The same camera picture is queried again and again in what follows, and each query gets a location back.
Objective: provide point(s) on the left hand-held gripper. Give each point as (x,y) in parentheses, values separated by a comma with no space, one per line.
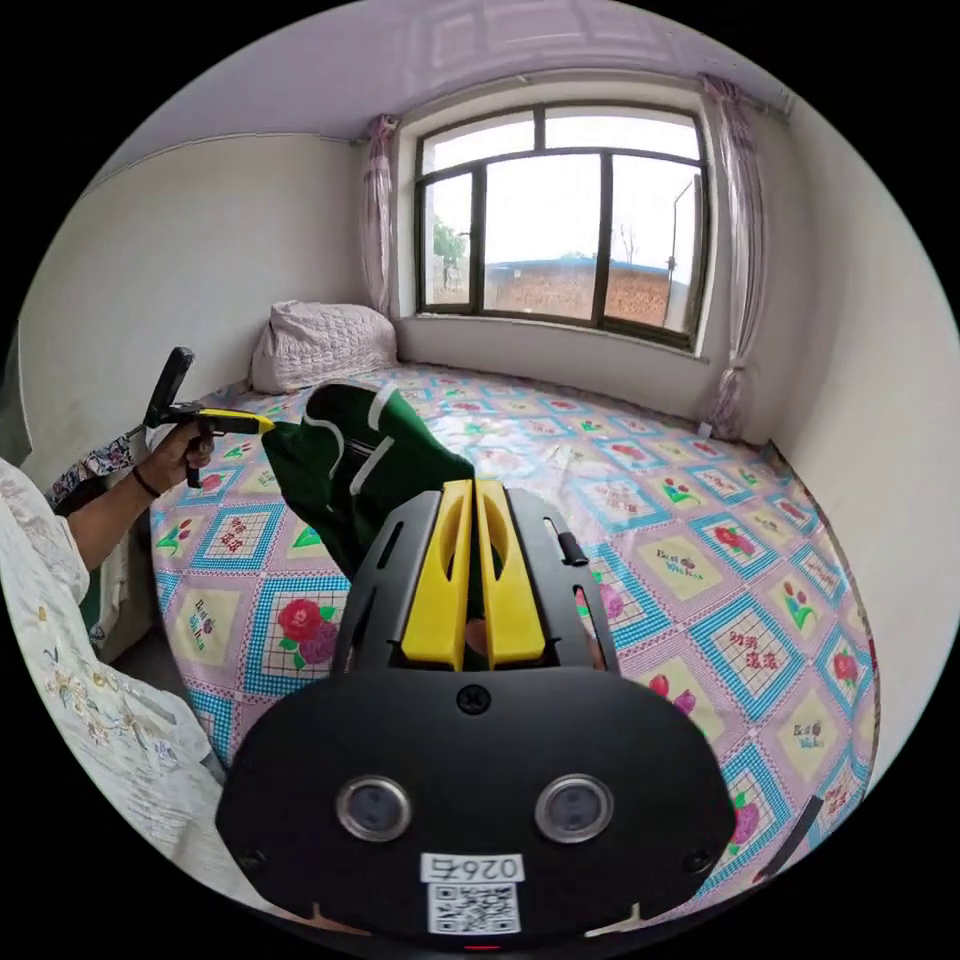
(182,414)

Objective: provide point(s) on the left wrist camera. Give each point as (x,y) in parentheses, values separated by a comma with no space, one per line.
(172,379)

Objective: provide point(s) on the bed with printed sheet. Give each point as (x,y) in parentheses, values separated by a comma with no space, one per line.
(637,525)

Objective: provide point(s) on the pink curtain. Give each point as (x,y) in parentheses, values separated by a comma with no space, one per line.
(739,255)
(379,217)

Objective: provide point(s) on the person's left forearm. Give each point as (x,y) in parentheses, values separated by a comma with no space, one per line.
(112,517)

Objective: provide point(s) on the person's left hand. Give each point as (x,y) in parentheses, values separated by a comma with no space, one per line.
(171,459)

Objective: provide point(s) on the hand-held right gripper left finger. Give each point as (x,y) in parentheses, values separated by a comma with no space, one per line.
(435,600)

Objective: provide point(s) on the green t-shirt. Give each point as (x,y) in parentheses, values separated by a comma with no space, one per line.
(337,480)

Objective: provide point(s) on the dark-framed window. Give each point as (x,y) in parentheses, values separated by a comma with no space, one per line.
(562,225)

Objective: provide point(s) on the pink quilted pillow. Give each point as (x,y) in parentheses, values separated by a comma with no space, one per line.
(319,345)

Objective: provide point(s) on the person's body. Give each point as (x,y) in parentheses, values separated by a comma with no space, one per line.
(82,675)

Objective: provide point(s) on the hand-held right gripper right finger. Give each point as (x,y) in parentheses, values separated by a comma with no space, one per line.
(514,600)

